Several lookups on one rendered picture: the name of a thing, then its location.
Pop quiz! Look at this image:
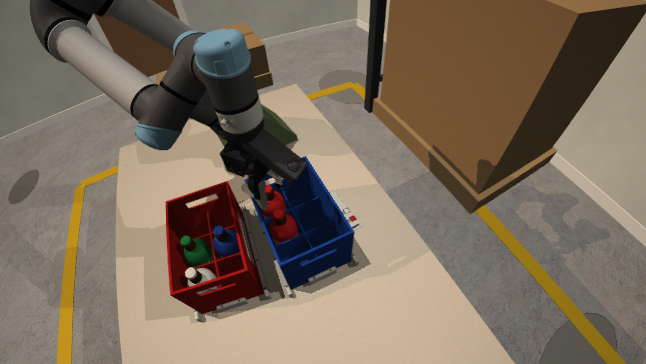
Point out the green bottle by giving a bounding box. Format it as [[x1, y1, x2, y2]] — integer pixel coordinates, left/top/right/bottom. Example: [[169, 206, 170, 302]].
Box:
[[181, 236, 214, 267]]

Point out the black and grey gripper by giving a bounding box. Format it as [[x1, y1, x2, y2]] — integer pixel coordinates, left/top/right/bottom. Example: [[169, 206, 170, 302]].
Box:
[[215, 120, 282, 211]]

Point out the white paper pick list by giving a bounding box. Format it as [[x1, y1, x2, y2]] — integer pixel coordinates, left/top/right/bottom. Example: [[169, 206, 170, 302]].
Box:
[[330, 191, 362, 231]]

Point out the dark blue bottle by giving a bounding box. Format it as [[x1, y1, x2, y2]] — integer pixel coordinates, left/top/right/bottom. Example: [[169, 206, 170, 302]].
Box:
[[213, 226, 240, 258]]

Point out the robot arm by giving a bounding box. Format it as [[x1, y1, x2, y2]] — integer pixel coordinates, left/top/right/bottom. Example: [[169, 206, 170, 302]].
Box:
[[30, 0, 307, 184]]

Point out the red plastic bottle crate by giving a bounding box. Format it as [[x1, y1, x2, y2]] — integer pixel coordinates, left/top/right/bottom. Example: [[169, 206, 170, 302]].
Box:
[[166, 192, 264, 314]]

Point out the blue crate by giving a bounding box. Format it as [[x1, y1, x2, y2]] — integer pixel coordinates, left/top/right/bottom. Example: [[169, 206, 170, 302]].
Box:
[[251, 166, 354, 290]]

